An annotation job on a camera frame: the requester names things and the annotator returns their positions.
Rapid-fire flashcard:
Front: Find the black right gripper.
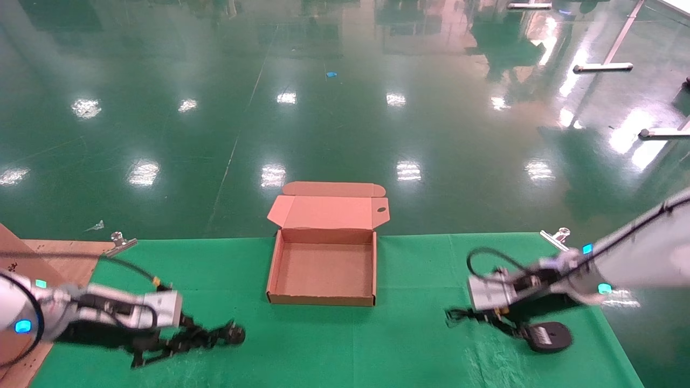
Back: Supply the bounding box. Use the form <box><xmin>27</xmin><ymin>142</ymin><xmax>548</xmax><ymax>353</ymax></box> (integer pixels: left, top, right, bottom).
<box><xmin>446</xmin><ymin>280</ymin><xmax>580</xmax><ymax>339</ymax></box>

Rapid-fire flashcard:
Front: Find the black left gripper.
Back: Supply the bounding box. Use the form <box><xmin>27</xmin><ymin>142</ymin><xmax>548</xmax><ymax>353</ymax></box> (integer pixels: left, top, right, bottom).
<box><xmin>57</xmin><ymin>310</ymin><xmax>230</xmax><ymax>369</ymax></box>

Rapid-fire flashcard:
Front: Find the black corded computer mouse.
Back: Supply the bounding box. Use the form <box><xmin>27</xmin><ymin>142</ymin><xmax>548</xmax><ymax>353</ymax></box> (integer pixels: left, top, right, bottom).
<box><xmin>526</xmin><ymin>322</ymin><xmax>572</xmax><ymax>354</ymax></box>

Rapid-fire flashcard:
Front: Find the open brown cardboard box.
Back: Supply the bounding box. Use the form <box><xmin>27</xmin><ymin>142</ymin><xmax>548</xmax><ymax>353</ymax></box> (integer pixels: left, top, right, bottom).
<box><xmin>266</xmin><ymin>182</ymin><xmax>390</xmax><ymax>308</ymax></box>

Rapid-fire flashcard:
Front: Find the silver binder clip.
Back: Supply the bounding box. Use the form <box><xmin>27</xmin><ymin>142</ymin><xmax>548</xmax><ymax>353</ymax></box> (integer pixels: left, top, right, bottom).
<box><xmin>540</xmin><ymin>227</ymin><xmax>571</xmax><ymax>253</ymax></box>
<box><xmin>105</xmin><ymin>232</ymin><xmax>138</xmax><ymax>258</ymax></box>

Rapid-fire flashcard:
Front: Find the green table cloth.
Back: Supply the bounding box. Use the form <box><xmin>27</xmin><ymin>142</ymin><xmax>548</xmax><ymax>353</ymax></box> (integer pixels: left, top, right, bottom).
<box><xmin>30</xmin><ymin>233</ymin><xmax>645</xmax><ymax>388</ymax></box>

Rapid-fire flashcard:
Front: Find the brown cardboard sheet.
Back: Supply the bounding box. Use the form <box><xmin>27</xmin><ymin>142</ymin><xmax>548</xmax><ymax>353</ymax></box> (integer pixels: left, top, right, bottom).
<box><xmin>0</xmin><ymin>224</ymin><xmax>115</xmax><ymax>388</ymax></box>

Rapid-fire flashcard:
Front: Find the white T-shaped table leg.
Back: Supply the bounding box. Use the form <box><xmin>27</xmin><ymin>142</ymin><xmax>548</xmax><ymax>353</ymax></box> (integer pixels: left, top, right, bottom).
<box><xmin>572</xmin><ymin>0</ymin><xmax>645</xmax><ymax>74</ymax></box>

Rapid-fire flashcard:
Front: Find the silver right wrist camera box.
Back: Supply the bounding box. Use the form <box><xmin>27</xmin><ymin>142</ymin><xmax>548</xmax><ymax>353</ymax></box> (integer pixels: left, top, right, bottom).
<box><xmin>467</xmin><ymin>271</ymin><xmax>519</xmax><ymax>312</ymax></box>

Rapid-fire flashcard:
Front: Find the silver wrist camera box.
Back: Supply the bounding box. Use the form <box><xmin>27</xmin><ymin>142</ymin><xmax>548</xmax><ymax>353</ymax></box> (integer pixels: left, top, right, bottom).
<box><xmin>467</xmin><ymin>271</ymin><xmax>519</xmax><ymax>312</ymax></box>
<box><xmin>144</xmin><ymin>291</ymin><xmax>183</xmax><ymax>329</ymax></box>

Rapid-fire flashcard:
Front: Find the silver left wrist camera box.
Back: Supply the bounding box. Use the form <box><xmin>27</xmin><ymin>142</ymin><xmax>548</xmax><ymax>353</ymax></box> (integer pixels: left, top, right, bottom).
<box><xmin>144</xmin><ymin>291</ymin><xmax>183</xmax><ymax>329</ymax></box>

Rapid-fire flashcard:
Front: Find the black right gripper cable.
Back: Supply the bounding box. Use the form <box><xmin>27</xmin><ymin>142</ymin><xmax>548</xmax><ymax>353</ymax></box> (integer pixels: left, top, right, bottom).
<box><xmin>467</xmin><ymin>193</ymin><xmax>690</xmax><ymax>281</ymax></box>

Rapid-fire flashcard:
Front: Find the black left arm loop cable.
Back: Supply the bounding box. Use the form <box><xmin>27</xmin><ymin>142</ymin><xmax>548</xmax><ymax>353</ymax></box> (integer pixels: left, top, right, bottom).
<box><xmin>0</xmin><ymin>271</ymin><xmax>45</xmax><ymax>370</ymax></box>

